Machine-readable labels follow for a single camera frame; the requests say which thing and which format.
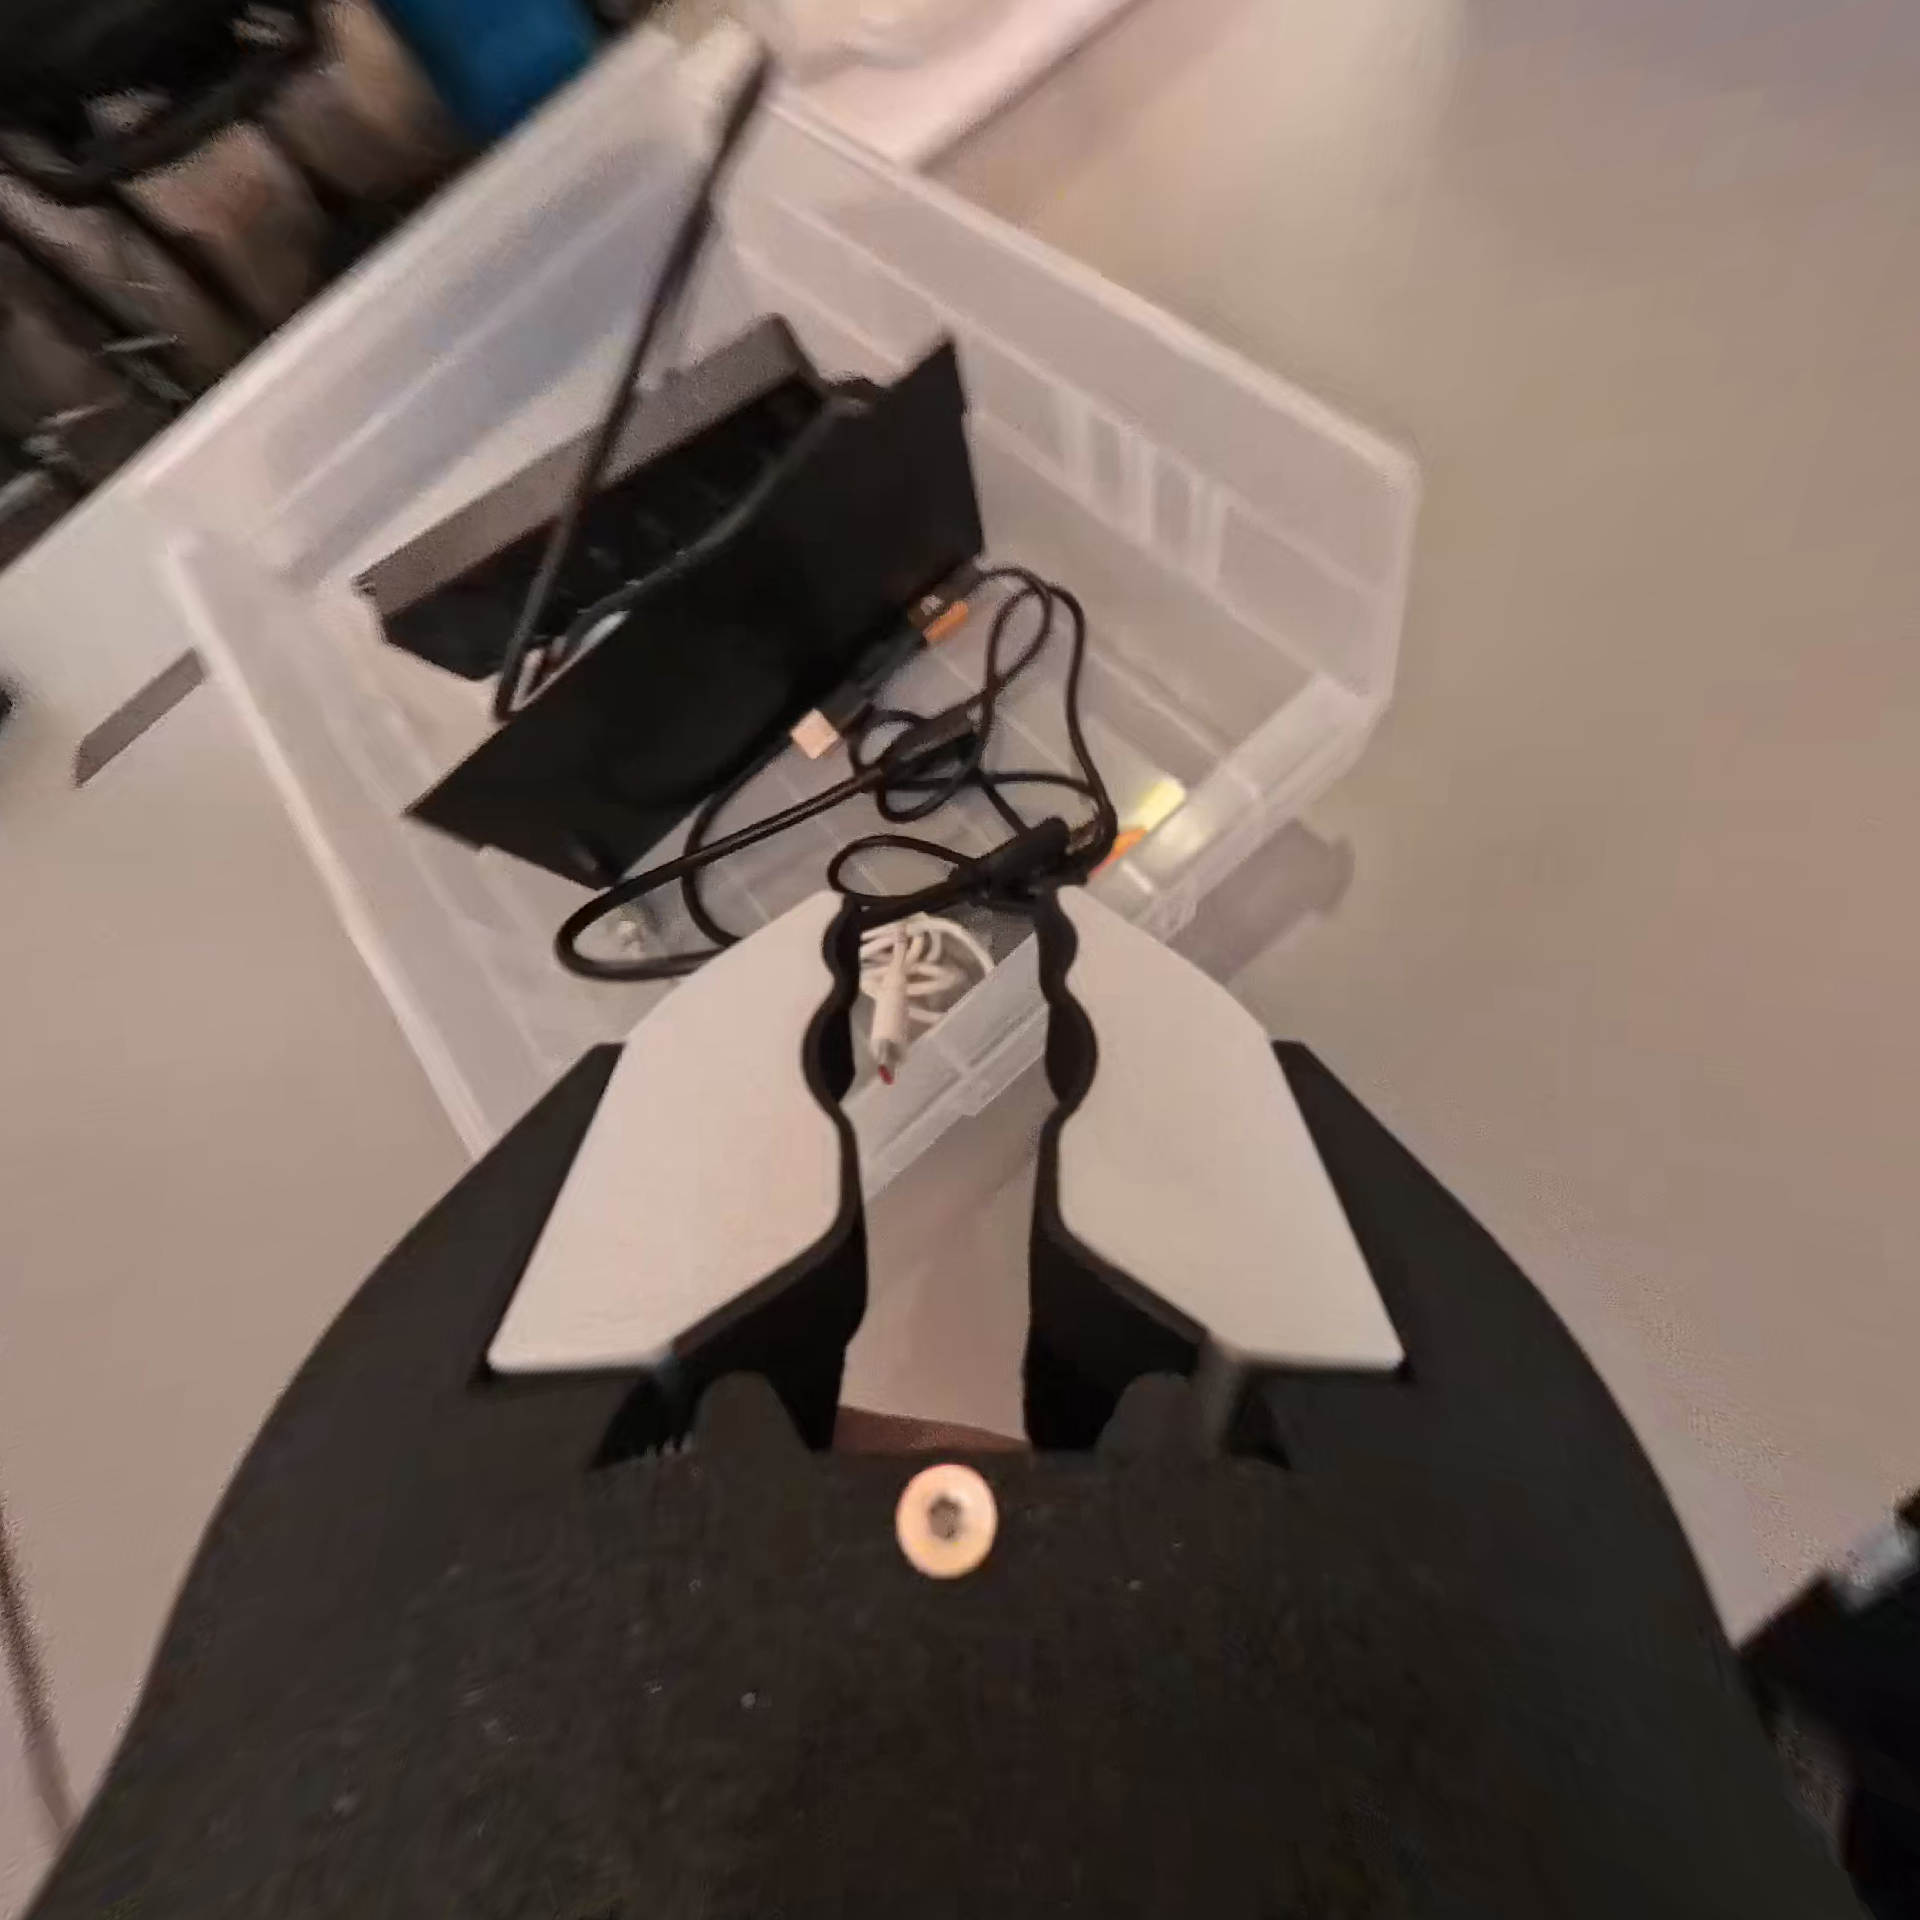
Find thin black cable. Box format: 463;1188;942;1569
491;52;881;723

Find clear plastic bin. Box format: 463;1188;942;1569
127;30;1425;1185

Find black audio cable gold plug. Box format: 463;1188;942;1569
831;567;1124;905

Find black cable orange plugs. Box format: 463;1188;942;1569
557;567;1186;984

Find grey desk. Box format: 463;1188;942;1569
0;0;1920;1652

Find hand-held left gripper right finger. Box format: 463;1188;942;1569
1019;881;1407;1453

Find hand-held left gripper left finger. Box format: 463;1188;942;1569
483;891;876;1453

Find black USB cable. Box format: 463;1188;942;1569
557;704;903;984

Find black rectangular device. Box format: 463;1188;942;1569
404;343;987;888

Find white cable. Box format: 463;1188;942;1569
854;913;999;1085

